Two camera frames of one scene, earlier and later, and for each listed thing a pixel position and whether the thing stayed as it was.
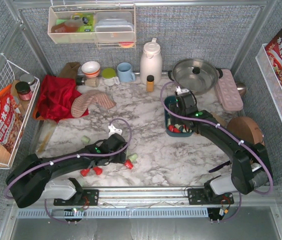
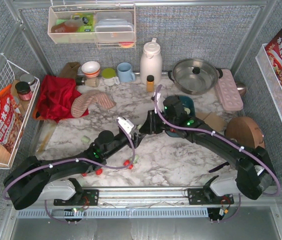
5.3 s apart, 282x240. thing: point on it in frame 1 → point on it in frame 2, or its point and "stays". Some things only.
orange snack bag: x=3 y=122 stays
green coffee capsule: x=85 y=139 stays
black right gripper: x=176 y=113 → x=151 y=122
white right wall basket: x=277 y=94 stays
